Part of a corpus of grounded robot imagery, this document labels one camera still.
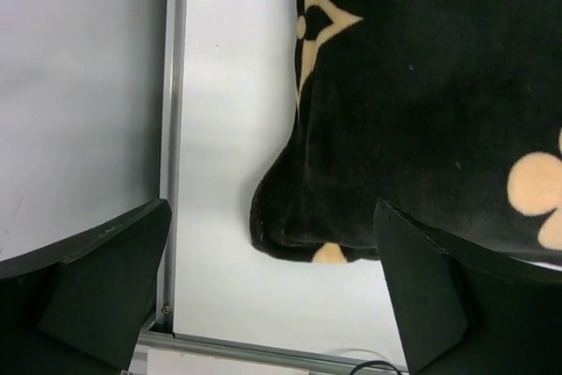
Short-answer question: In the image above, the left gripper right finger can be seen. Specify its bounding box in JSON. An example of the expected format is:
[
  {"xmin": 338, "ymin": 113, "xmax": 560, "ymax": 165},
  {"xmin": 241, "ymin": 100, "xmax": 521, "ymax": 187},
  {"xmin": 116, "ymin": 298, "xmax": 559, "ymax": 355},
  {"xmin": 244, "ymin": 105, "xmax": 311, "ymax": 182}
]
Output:
[{"xmin": 373, "ymin": 201, "xmax": 561, "ymax": 374}]

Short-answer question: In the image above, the aluminium frame rail left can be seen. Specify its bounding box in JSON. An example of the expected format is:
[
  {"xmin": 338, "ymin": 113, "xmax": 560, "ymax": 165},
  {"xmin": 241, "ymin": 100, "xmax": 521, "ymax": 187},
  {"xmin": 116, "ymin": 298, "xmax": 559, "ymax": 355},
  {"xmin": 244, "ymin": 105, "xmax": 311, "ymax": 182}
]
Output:
[{"xmin": 139, "ymin": 0, "xmax": 406, "ymax": 374}]

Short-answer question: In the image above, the black floral pillowcase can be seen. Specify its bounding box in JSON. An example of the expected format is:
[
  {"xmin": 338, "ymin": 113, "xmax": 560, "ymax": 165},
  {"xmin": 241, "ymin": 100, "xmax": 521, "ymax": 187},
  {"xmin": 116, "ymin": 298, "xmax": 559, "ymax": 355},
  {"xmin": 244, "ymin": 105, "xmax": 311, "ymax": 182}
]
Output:
[{"xmin": 249, "ymin": 0, "xmax": 561, "ymax": 264}]

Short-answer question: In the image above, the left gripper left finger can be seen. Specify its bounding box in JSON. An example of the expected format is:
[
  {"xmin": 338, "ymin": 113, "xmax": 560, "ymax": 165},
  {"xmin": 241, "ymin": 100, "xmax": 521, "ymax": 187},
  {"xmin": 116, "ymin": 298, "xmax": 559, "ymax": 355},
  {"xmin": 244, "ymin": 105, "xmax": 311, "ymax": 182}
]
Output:
[{"xmin": 1, "ymin": 199, "xmax": 172, "ymax": 374}]

